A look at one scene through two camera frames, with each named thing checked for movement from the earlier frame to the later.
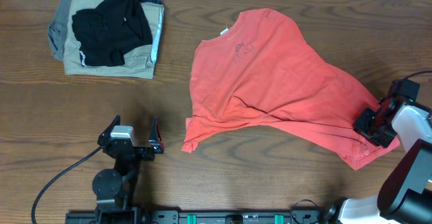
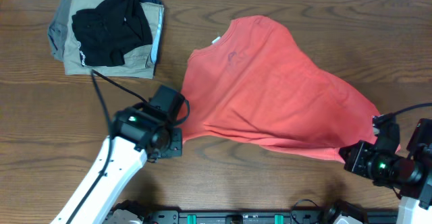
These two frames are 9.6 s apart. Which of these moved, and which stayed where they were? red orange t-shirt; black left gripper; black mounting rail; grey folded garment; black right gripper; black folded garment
Moved: black right gripper; black left gripper; red orange t-shirt
Stayed: black folded garment; black mounting rail; grey folded garment
